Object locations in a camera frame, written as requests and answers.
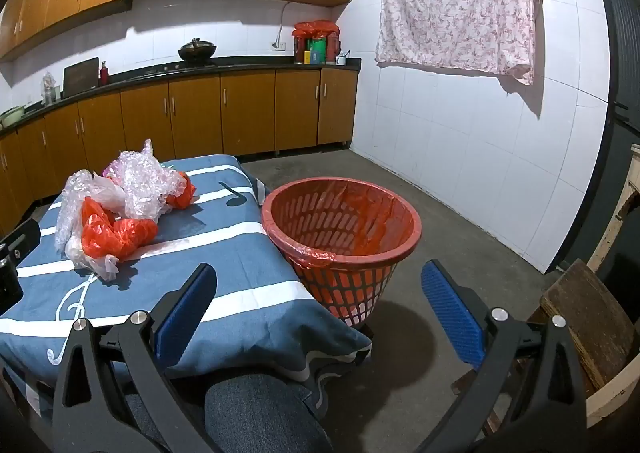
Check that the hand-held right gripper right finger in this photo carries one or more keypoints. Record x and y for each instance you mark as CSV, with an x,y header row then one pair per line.
x,y
452,313

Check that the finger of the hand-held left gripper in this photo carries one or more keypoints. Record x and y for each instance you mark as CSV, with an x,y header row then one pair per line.
x,y
22,235

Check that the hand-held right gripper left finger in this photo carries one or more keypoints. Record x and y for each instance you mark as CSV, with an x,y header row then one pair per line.
x,y
172,328

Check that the red plastic basket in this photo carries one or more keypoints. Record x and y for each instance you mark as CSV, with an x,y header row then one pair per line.
x,y
350,285

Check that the pinkish bubble wrap sheet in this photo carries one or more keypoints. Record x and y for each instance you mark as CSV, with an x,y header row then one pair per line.
x,y
147,183

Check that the small red plastic bag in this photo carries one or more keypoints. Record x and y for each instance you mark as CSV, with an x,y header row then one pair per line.
x,y
182,190

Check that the blue white striped cloth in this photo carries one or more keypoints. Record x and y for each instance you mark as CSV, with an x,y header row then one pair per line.
x,y
225,283

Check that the large red plastic bag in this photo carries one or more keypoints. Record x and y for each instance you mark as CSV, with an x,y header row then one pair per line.
x,y
117,233

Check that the person's leg in jeans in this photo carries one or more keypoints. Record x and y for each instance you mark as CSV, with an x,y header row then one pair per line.
x,y
250,418

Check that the green pot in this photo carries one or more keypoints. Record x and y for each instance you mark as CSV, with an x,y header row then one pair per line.
x,y
11,117

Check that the wooden stool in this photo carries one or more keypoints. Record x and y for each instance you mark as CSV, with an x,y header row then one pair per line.
x,y
585,313

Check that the glass jar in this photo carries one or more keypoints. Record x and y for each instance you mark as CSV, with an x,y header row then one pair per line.
x,y
48,93

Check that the dark cutting board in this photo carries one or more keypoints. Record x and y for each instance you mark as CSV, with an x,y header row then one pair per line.
x,y
80,78

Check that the red bottle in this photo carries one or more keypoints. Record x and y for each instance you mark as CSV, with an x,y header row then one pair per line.
x,y
104,75

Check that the wooden base cabinets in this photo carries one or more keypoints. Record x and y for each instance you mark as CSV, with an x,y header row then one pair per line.
x,y
200,113

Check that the black wok with lid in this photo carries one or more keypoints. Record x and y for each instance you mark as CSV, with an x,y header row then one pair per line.
x,y
197,52

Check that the black countertop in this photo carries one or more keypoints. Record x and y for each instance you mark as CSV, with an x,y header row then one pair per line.
x,y
250,64

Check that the white mug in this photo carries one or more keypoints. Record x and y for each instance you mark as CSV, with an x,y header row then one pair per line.
x,y
341,60

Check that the red canister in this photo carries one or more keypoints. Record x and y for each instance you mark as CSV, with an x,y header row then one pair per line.
x,y
333,50

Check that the green tin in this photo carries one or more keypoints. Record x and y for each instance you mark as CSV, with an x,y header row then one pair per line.
x,y
317,53

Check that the red bag over tins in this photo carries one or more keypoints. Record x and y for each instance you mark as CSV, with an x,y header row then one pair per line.
x,y
315,29

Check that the light wooden frame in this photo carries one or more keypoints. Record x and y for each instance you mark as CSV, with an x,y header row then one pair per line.
x,y
615,398

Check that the wall power outlet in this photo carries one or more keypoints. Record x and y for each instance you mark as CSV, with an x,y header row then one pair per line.
x,y
276,45

